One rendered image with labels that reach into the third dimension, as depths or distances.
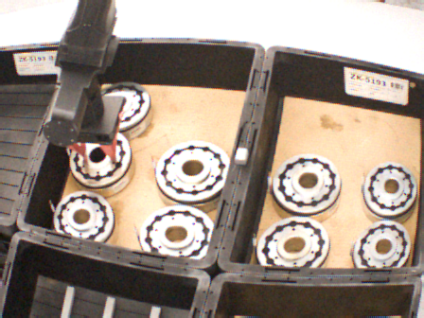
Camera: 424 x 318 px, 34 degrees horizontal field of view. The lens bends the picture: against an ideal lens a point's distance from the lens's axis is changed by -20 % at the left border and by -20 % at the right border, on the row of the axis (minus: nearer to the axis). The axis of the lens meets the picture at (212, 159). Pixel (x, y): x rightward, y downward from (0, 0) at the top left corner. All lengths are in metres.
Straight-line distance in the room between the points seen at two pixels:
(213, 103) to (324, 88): 0.18
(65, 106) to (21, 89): 0.45
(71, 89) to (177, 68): 0.33
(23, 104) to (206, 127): 0.36
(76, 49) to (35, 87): 0.44
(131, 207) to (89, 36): 0.33
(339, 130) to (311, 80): 0.09
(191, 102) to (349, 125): 0.25
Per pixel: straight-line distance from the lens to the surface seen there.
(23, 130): 1.34
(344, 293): 0.98
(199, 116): 1.27
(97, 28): 0.93
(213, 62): 1.27
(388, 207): 1.12
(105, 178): 1.17
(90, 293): 1.10
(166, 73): 1.30
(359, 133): 1.24
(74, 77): 1.01
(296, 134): 1.23
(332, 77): 1.24
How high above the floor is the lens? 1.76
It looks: 50 degrees down
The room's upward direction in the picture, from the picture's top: 8 degrees counter-clockwise
